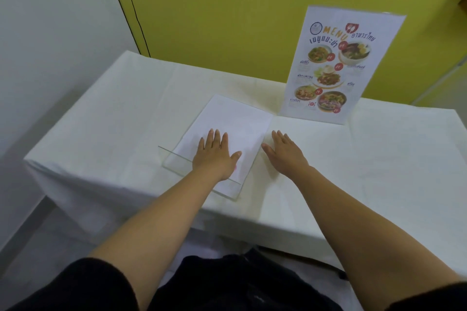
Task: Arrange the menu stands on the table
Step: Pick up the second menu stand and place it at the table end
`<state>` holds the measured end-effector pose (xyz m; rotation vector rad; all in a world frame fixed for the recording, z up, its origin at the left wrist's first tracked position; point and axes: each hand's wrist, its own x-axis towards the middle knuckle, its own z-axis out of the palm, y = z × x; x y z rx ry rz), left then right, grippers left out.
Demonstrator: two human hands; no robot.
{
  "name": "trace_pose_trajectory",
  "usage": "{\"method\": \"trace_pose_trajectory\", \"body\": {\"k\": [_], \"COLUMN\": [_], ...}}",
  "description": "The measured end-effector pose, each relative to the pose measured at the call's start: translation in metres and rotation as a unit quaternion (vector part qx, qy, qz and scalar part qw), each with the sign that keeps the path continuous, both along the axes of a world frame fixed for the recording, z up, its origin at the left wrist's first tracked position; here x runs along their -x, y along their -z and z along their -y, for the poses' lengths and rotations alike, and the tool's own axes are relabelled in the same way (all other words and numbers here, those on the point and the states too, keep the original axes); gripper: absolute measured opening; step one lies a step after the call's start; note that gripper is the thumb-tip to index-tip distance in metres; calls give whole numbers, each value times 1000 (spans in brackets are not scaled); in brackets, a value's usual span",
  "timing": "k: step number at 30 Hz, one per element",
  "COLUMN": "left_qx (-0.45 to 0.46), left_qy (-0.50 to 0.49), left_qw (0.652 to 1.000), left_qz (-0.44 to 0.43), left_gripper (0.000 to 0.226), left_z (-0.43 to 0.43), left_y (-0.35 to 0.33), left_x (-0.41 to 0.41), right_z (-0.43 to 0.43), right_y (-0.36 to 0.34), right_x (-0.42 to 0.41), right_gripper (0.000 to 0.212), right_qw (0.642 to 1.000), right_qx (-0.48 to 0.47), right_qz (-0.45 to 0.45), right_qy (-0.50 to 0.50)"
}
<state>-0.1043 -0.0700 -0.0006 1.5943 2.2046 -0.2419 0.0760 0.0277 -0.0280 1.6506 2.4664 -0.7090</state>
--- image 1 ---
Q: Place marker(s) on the person's left hand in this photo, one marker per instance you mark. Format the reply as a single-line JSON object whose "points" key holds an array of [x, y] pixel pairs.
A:
{"points": [[213, 161]]}

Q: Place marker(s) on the person's right hand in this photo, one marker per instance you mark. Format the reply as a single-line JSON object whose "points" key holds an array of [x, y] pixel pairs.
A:
{"points": [[288, 159]]}

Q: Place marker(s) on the person's right middle finger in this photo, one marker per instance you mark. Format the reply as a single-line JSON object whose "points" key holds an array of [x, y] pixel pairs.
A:
{"points": [[281, 137]]}

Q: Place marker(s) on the person's right thumb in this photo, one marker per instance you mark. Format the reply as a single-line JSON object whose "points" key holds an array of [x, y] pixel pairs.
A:
{"points": [[267, 152]]}

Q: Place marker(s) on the person's left thumb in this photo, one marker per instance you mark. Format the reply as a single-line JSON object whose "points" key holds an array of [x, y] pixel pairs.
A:
{"points": [[235, 157]]}

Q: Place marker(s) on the person's left little finger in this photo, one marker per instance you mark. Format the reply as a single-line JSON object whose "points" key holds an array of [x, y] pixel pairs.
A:
{"points": [[201, 144]]}

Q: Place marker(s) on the person's left middle finger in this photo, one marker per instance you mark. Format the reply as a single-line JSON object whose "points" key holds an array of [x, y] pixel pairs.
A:
{"points": [[216, 139]]}

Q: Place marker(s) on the person's left forearm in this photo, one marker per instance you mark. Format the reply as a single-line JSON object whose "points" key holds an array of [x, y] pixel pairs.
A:
{"points": [[164, 227]]}

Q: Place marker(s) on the person's right forearm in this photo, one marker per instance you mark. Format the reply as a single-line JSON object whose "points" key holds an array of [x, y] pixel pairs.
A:
{"points": [[361, 234]]}

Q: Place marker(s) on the blank white paper sheet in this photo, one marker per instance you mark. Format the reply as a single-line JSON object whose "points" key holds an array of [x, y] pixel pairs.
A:
{"points": [[233, 125]]}

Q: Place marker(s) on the clear acrylic sign holder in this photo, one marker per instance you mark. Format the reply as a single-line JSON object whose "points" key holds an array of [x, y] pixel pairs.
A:
{"points": [[175, 166]]}

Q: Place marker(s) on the standing food menu sign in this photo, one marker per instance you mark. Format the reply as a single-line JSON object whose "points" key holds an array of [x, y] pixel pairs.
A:
{"points": [[328, 74]]}

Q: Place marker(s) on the white tablecloth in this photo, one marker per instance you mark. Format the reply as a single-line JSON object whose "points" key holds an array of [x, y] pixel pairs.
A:
{"points": [[109, 121]]}

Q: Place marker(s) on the person's black clothing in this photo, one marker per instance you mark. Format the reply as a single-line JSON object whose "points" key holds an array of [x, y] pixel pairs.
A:
{"points": [[237, 285]]}

